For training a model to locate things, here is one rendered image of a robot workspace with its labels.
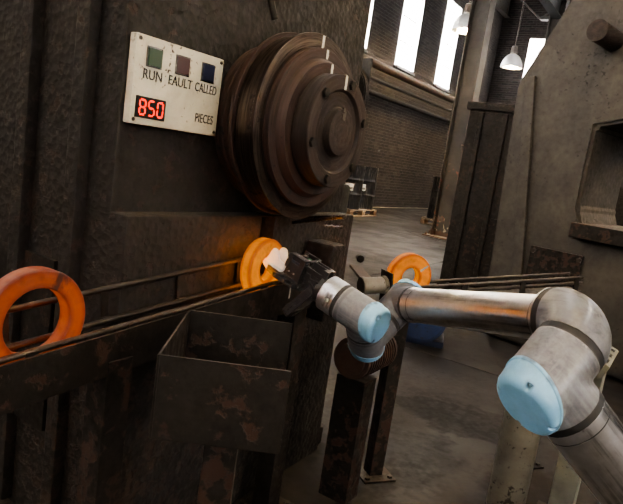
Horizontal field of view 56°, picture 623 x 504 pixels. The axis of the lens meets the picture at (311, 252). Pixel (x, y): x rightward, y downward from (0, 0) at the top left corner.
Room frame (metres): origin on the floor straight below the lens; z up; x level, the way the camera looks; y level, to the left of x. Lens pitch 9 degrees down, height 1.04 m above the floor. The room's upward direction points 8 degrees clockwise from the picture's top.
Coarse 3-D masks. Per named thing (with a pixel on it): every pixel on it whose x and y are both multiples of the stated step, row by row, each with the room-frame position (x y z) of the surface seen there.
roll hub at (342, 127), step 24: (312, 96) 1.41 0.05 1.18; (336, 96) 1.49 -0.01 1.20; (360, 96) 1.57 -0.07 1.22; (312, 120) 1.40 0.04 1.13; (336, 120) 1.47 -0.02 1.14; (360, 120) 1.59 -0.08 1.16; (336, 144) 1.49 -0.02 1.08; (360, 144) 1.61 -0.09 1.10; (312, 168) 1.42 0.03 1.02; (336, 168) 1.54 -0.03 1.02
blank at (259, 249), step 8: (256, 240) 1.49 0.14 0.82; (264, 240) 1.49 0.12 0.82; (272, 240) 1.51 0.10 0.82; (248, 248) 1.47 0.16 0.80; (256, 248) 1.46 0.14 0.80; (264, 248) 1.48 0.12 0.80; (272, 248) 1.51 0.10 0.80; (280, 248) 1.54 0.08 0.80; (248, 256) 1.45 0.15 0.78; (256, 256) 1.45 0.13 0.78; (264, 256) 1.48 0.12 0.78; (248, 264) 1.44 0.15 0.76; (256, 264) 1.46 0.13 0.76; (240, 272) 1.45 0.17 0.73; (248, 272) 1.44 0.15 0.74; (256, 272) 1.46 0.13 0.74; (264, 272) 1.54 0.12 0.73; (240, 280) 1.46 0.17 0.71; (248, 280) 1.44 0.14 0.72; (256, 280) 1.46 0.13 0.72; (264, 280) 1.50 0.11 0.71; (272, 280) 1.52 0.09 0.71
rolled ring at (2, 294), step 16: (16, 272) 0.94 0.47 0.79; (32, 272) 0.94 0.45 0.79; (48, 272) 0.96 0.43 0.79; (0, 288) 0.90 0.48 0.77; (16, 288) 0.92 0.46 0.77; (32, 288) 0.94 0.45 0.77; (48, 288) 0.97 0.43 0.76; (64, 288) 0.99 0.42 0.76; (0, 304) 0.90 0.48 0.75; (64, 304) 1.01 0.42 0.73; (80, 304) 1.02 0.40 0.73; (0, 320) 0.90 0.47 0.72; (64, 320) 1.01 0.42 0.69; (80, 320) 1.02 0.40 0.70; (0, 336) 0.90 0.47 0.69; (64, 336) 1.00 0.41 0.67; (0, 352) 0.90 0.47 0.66; (16, 352) 0.95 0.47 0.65
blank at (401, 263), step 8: (400, 256) 1.89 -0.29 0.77; (408, 256) 1.88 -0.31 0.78; (416, 256) 1.89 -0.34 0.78; (392, 264) 1.88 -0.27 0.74; (400, 264) 1.87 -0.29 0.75; (408, 264) 1.88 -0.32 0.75; (416, 264) 1.90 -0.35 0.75; (424, 264) 1.91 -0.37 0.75; (392, 272) 1.86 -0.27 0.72; (400, 272) 1.87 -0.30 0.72; (416, 272) 1.92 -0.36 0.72; (424, 272) 1.91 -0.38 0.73; (416, 280) 1.91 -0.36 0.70; (424, 280) 1.91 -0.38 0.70
